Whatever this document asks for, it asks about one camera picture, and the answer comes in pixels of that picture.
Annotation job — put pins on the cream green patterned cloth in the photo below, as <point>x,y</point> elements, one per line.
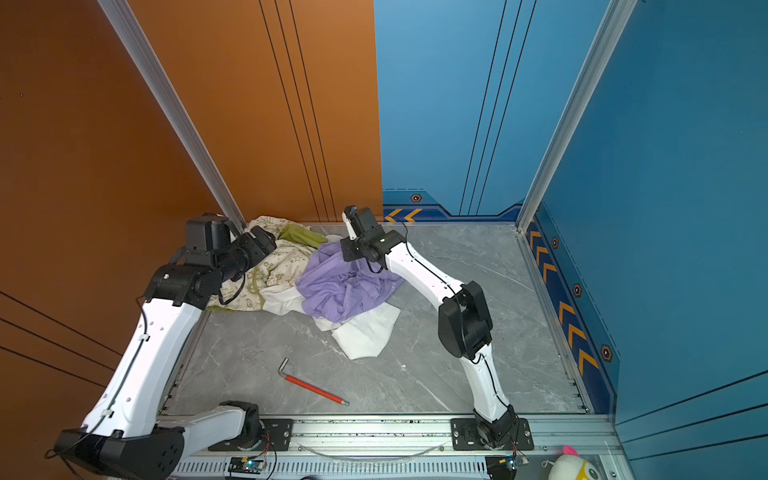
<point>283,267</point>

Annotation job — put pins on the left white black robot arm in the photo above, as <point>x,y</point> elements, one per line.
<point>124,436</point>

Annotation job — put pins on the white plush toy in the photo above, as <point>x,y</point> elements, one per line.
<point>571,466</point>

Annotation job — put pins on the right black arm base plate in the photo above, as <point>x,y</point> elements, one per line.
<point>466,437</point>

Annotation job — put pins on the right green circuit board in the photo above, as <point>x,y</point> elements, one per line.
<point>502,467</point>

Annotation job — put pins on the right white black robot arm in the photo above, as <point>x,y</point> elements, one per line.
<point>463,318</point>

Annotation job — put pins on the white cloth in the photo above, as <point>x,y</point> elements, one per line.
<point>362,336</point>

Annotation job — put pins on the red handled hex key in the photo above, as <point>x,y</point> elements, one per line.
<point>308,386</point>

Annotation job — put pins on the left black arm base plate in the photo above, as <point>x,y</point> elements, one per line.
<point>275,435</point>

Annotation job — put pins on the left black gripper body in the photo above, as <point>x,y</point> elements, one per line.
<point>244,254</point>

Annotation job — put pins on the left green circuit board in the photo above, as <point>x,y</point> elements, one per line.
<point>246,466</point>

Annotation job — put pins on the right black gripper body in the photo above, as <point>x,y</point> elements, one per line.
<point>355,249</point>

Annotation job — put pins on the aluminium front rail frame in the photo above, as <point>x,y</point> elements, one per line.
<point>411,446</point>

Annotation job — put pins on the purple cloth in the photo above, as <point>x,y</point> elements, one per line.
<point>337,290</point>

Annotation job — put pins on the green circuit board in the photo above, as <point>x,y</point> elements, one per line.
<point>502,467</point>
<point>246,466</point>

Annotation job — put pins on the olive green cloth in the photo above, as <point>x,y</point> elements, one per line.
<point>301,235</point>

